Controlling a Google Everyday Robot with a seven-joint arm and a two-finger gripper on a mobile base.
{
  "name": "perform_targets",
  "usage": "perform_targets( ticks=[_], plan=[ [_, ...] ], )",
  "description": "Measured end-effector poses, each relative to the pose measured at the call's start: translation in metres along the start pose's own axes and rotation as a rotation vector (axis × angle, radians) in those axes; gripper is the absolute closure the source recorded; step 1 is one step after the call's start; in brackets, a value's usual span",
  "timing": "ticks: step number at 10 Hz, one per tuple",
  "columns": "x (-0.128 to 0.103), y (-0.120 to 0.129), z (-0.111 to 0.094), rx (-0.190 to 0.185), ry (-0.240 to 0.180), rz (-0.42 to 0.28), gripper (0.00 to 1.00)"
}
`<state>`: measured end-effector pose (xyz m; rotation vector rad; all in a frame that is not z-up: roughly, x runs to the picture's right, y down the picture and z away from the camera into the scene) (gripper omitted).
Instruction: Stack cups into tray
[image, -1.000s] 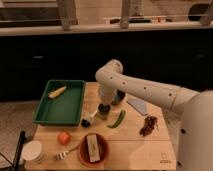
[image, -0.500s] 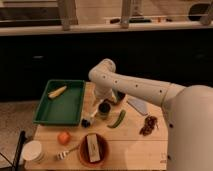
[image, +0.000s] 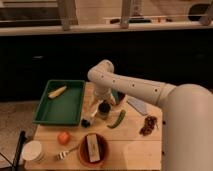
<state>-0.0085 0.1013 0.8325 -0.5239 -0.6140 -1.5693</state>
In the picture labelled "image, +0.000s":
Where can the orange tomato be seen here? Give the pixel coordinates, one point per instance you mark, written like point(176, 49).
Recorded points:
point(64, 138)

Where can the bunch of dark grapes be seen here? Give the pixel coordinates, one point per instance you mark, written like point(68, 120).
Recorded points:
point(149, 123)

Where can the brown round plate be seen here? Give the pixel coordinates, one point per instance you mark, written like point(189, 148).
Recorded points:
point(83, 155)

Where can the green plastic tray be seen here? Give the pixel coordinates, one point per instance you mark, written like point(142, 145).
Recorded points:
point(64, 109)

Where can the black stand pole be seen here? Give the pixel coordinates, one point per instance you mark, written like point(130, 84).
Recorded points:
point(19, 147)

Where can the yellow corn cob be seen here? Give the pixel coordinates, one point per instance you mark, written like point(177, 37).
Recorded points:
point(57, 92)

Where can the black and white brush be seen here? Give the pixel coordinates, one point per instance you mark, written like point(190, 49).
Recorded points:
point(89, 119)

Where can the grey knife blade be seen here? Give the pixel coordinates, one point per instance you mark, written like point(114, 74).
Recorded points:
point(138, 105)

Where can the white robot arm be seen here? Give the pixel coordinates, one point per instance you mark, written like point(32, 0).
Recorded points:
point(187, 115)

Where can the wooden block on plate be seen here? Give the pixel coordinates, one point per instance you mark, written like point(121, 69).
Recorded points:
point(93, 148)

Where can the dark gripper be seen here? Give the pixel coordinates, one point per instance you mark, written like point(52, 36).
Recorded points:
point(104, 110)

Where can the wooden table board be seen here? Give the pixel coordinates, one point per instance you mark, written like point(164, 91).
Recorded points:
point(128, 150)

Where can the green chili pepper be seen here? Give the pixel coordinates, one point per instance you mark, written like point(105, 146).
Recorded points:
point(118, 121)

